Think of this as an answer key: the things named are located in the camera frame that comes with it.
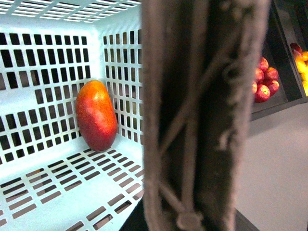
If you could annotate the light blue plastic basket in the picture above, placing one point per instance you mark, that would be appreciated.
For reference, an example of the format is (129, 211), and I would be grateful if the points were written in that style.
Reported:
(50, 180)

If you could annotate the dark red mango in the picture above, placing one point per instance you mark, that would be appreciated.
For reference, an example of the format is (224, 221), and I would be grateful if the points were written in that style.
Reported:
(296, 50)

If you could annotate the red apple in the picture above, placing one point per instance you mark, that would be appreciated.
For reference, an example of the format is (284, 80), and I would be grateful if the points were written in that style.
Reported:
(254, 87)
(259, 76)
(273, 86)
(271, 74)
(263, 64)
(262, 94)

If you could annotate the yellow mango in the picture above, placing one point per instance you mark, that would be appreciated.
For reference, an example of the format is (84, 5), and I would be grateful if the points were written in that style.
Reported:
(305, 86)
(301, 65)
(304, 76)

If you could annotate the black apple tray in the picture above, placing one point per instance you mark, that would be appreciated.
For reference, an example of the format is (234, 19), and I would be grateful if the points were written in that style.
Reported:
(274, 50)

